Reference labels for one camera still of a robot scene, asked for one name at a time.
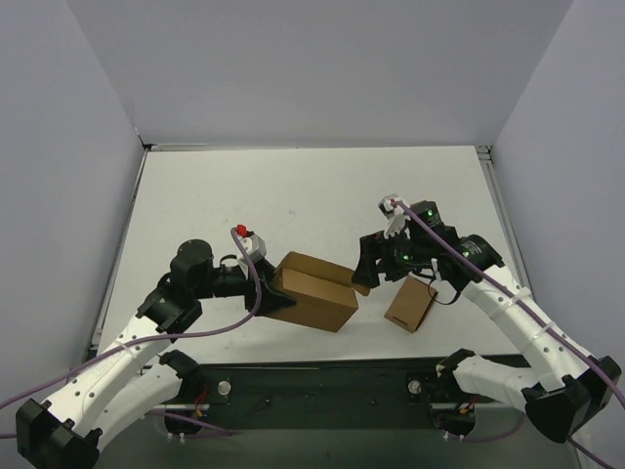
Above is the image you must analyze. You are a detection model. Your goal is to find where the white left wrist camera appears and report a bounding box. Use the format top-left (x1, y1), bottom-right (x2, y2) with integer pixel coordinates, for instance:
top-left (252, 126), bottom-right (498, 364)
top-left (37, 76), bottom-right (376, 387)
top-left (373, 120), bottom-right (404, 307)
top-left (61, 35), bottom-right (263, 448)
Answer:
top-left (234, 225), bottom-right (267, 276)

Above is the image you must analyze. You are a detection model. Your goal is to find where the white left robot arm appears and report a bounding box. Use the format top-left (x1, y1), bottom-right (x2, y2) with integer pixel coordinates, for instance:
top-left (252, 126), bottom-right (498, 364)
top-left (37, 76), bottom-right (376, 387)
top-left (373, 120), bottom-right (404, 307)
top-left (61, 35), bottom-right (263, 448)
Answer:
top-left (16, 228), bottom-right (296, 468)

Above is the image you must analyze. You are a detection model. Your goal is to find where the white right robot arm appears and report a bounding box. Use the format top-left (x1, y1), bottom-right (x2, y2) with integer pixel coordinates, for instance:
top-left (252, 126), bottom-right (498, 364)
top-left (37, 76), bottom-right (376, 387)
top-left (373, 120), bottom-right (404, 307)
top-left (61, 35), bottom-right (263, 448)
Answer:
top-left (353, 194), bottom-right (624, 443)

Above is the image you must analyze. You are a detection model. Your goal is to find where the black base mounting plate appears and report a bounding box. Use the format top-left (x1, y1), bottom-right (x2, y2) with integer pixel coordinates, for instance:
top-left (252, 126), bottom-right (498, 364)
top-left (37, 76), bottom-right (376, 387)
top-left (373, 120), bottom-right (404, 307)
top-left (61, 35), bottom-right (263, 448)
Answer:
top-left (141, 359), bottom-right (497, 434)

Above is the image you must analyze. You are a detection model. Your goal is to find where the cardboard box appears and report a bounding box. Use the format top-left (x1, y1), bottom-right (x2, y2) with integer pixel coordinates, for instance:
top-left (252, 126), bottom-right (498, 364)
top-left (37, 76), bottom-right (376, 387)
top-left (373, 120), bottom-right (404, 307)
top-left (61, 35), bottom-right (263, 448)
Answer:
top-left (267, 251), bottom-right (370, 333)
top-left (384, 277), bottom-right (438, 333)

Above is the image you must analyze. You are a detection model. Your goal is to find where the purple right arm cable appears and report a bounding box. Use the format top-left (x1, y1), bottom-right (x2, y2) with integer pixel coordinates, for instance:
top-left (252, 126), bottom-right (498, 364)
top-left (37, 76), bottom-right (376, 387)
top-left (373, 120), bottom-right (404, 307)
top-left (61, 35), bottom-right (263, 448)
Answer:
top-left (390, 197), bottom-right (625, 469)

